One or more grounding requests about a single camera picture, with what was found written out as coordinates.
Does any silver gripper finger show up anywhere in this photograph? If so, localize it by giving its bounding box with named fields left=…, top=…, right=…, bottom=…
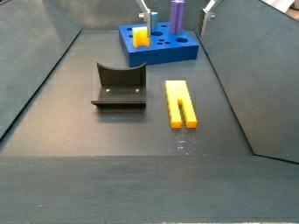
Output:
left=198, top=0, right=220, bottom=36
left=134, top=0, right=152, bottom=37

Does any yellow double-square fork block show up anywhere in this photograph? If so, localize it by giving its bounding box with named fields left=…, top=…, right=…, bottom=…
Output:
left=164, top=80, right=197, bottom=129

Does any blue foam peg board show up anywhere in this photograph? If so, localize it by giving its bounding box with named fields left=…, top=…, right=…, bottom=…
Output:
left=118, top=22, right=198, bottom=67

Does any light blue cylinder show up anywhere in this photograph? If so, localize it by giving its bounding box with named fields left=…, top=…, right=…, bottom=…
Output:
left=150, top=11, right=158, bottom=29

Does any purple star prism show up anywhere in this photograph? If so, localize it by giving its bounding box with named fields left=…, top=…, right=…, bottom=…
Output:
left=169, top=0, right=184, bottom=34

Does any yellow arch-notch block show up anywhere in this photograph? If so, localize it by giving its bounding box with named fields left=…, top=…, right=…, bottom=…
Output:
left=132, top=26, right=150, bottom=48

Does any black curved holder stand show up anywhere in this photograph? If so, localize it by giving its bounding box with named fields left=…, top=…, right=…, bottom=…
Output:
left=90, top=64, right=146, bottom=108

